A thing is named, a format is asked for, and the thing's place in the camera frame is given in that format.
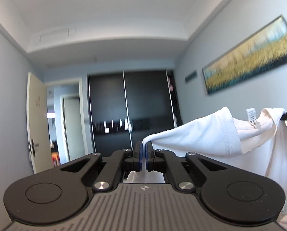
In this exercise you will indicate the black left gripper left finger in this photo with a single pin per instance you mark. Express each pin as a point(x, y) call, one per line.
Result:
point(59, 193)

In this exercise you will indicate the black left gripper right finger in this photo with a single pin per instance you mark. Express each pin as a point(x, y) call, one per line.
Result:
point(230, 194)

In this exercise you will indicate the white long sleeve shirt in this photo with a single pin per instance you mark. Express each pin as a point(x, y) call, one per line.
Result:
point(259, 146)

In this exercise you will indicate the orange item in hallway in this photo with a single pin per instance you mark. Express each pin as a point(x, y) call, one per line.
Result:
point(55, 159)

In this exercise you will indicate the cream room door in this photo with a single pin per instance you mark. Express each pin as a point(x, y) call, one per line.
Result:
point(37, 125)

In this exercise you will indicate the framed yellow field painting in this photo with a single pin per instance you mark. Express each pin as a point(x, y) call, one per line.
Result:
point(263, 51)

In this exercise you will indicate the black sliding wardrobe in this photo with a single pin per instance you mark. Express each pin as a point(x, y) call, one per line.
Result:
point(126, 107)

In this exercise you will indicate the ceiling air vent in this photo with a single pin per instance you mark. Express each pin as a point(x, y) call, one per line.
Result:
point(55, 35)

